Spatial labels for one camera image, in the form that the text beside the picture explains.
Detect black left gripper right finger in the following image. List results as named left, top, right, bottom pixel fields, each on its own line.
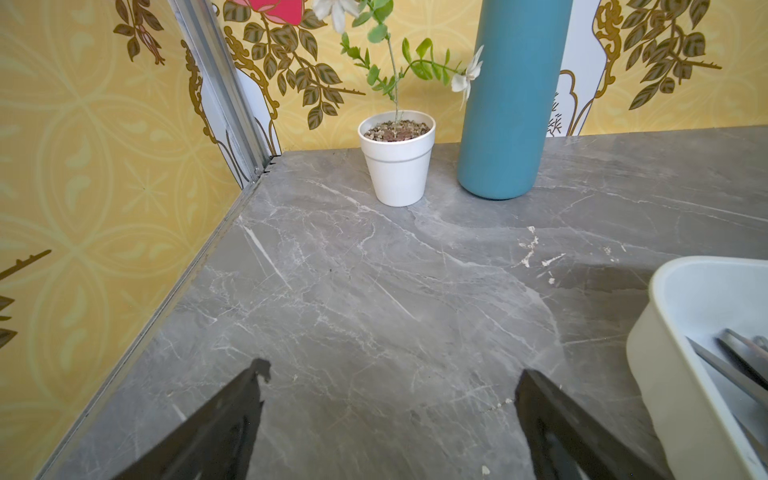
left=514, top=369, right=665, bottom=479

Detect white plastic storage box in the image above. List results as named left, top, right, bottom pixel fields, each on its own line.
left=626, top=256, right=767, bottom=479

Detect teal cylindrical vase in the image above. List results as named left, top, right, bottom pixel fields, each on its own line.
left=458, top=0, right=572, bottom=200

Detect dark teal scissors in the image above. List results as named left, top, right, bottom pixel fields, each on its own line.
left=717, top=329, right=767, bottom=388
left=688, top=339, right=768, bottom=408

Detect dark teal scissors back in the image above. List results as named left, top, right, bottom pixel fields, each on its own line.
left=688, top=339, right=768, bottom=408

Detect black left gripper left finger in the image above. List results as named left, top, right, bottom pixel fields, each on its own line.
left=116, top=358, right=271, bottom=479

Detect white artificial tulip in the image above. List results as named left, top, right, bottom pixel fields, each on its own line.
left=311, top=0, right=484, bottom=126

